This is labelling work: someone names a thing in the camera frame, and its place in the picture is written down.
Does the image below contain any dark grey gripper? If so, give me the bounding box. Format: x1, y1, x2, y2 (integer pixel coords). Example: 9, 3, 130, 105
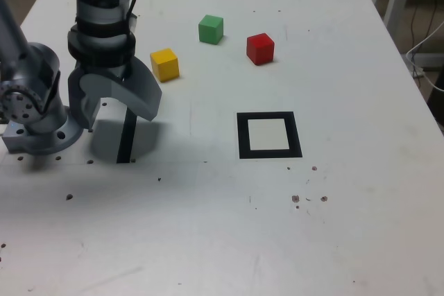
67, 57, 163, 131

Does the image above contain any yellow cube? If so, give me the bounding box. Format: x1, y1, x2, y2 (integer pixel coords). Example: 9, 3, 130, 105
149, 48, 180, 83

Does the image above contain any green cube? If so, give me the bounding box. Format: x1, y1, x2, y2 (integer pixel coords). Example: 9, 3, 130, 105
198, 14, 224, 46

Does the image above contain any red cube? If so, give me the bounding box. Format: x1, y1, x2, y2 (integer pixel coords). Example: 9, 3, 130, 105
246, 33, 275, 67

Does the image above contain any black tape square outline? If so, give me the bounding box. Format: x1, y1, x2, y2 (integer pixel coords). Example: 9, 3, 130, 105
236, 111, 303, 160

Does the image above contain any black tape strip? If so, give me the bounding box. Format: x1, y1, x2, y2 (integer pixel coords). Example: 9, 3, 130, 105
117, 107, 138, 164

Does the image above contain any white cable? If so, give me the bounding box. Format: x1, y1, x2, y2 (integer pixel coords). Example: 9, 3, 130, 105
405, 21, 444, 93

